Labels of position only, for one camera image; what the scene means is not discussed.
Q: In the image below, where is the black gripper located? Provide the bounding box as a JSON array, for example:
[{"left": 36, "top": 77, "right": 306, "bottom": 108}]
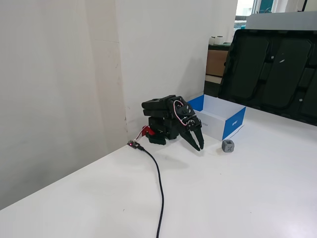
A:
[{"left": 168, "top": 95, "right": 205, "bottom": 152}]

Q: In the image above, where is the gray block with X mark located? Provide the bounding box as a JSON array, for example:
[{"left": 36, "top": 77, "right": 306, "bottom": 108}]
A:
[{"left": 221, "top": 139, "right": 236, "bottom": 153}]

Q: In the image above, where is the blue and white cardboard box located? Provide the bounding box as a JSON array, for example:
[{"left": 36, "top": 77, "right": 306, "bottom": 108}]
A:
[{"left": 187, "top": 94, "right": 247, "bottom": 141}]

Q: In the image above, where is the red and black table clamp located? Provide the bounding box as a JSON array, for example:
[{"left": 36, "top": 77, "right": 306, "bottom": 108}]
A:
[{"left": 140, "top": 125, "right": 166, "bottom": 145}]

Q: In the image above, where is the small controller board red LED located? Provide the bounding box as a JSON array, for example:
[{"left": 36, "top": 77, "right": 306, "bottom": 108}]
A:
[{"left": 127, "top": 140, "right": 145, "bottom": 151}]

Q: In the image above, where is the brown cardboard carton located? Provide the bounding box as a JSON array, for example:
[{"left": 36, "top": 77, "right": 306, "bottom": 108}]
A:
[{"left": 206, "top": 49, "right": 229, "bottom": 77}]

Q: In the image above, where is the black plastic moulded tray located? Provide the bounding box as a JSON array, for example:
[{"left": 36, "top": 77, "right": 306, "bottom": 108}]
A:
[{"left": 217, "top": 29, "right": 317, "bottom": 126}]

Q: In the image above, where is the gray flat panel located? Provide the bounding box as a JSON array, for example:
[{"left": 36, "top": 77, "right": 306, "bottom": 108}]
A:
[{"left": 246, "top": 11, "right": 317, "bottom": 32}]

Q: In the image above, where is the white red gripper servo cable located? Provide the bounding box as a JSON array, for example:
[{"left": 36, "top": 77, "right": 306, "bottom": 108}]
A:
[{"left": 172, "top": 99, "right": 189, "bottom": 127}]

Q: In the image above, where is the black USB cable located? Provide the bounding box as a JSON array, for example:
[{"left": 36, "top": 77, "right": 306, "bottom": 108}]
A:
[{"left": 137, "top": 144, "right": 165, "bottom": 238}]

